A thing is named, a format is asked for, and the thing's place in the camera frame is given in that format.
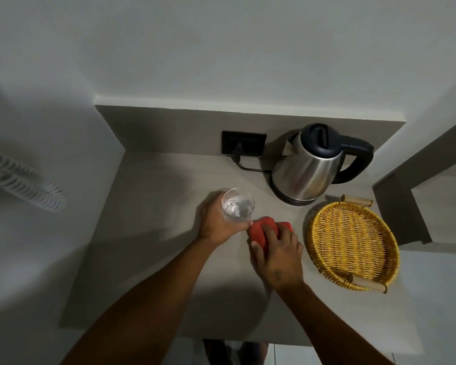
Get stainless steel electric kettle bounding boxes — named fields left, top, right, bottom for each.
left=271, top=123, right=375, bottom=202

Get black kettle base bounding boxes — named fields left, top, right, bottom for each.
left=271, top=185, right=327, bottom=206

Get person's right forearm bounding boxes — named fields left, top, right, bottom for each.
left=274, top=279, right=396, bottom=365

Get yellow wicker tray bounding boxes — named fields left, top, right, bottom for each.
left=306, top=194, right=401, bottom=295

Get red cleaning cloth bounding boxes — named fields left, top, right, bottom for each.
left=247, top=216, right=294, bottom=259

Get person's right hand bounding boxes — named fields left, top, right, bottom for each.
left=250, top=222, right=305, bottom=290

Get clear drinking glass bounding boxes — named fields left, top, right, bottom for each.
left=221, top=188, right=256, bottom=225

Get black kettle power cable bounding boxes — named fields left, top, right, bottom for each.
left=233, top=154, right=273, bottom=174

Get white coiled cord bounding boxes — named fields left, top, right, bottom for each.
left=0, top=150, right=67, bottom=213

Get black wall power outlet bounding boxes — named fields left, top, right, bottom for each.
left=221, top=130, right=268, bottom=156

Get person's feet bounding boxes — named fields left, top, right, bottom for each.
left=202, top=339, right=269, bottom=365

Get person's left hand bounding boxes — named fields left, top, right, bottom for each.
left=196, top=189, right=254, bottom=248

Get person's left forearm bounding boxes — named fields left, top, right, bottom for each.
left=60, top=236, right=234, bottom=365

